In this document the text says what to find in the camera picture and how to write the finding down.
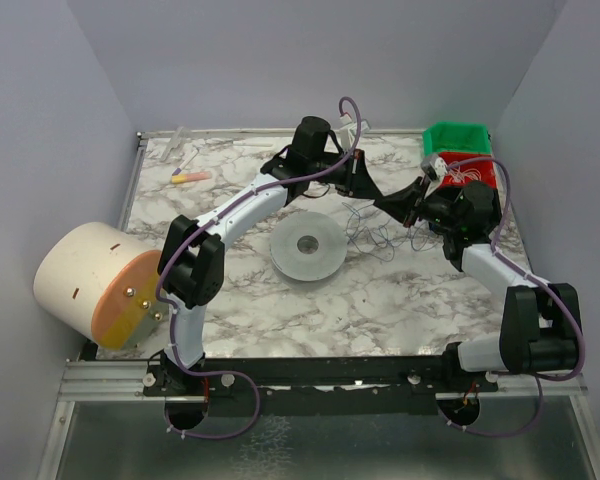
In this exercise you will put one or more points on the clear plastic T piece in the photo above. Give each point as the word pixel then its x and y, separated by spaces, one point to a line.
pixel 174 146

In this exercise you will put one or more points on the green storage bin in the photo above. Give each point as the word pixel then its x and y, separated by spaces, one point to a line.
pixel 457 137

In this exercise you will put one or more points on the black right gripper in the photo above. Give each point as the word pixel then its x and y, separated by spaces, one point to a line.
pixel 413 204

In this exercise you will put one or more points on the white perforated cable spool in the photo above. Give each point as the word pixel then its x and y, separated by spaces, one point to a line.
pixel 308 247

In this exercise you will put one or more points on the white purple pen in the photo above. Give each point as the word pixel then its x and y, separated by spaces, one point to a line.
pixel 185 162

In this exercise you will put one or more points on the red storage bin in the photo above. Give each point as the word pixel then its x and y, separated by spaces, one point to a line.
pixel 482 170

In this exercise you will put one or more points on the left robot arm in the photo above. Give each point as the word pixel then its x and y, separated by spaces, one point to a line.
pixel 192 263

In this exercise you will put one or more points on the beige cylinder with orange disc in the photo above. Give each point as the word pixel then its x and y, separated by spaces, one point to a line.
pixel 101 282

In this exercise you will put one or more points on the pink yellow highlighter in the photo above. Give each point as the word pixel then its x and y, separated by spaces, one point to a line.
pixel 184 178

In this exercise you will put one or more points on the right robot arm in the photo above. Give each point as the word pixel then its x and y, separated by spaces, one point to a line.
pixel 540 332

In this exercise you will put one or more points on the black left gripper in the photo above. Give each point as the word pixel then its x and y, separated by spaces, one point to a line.
pixel 353 173

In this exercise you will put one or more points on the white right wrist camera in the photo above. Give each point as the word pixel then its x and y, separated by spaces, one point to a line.
pixel 434 167

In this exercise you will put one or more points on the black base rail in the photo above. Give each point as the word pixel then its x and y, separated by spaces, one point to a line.
pixel 313 386

